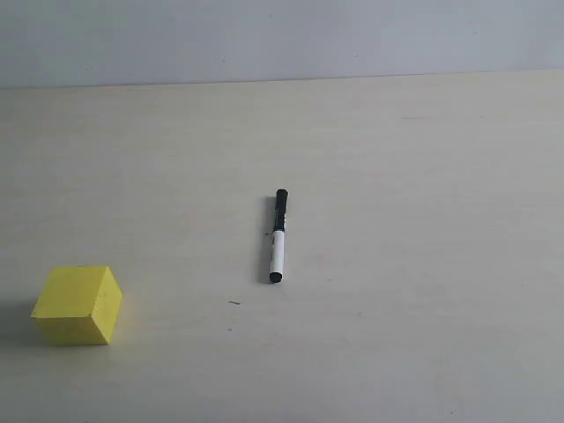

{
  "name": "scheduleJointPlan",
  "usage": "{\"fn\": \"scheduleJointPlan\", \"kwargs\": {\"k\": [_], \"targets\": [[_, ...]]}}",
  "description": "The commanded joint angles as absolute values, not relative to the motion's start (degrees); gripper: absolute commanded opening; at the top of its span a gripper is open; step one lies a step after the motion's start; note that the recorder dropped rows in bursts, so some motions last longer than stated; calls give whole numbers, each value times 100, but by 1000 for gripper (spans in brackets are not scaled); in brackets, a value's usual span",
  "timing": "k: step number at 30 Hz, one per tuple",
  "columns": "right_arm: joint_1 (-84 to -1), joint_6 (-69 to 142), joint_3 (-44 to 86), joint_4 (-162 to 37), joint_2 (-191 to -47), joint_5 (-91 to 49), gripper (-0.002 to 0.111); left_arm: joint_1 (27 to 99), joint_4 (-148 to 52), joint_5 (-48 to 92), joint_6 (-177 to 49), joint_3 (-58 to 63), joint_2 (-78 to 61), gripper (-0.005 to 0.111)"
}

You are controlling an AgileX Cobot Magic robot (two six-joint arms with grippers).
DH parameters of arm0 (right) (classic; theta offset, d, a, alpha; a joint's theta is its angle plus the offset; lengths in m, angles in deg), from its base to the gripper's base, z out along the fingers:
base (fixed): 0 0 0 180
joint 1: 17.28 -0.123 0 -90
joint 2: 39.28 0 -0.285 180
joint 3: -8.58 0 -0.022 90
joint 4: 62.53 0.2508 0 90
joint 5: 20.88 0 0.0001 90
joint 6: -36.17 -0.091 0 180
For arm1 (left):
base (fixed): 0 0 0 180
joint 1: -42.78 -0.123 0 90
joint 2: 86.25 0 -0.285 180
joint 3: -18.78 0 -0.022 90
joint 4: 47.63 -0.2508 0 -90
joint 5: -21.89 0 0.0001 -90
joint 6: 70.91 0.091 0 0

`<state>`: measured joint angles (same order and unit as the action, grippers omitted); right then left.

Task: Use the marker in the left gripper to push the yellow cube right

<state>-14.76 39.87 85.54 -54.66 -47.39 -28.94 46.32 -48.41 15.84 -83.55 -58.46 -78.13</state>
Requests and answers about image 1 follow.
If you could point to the yellow cube block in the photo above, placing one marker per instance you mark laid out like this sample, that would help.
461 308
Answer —
79 305

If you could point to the black and white whiteboard marker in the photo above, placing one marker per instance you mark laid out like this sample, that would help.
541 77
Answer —
276 272

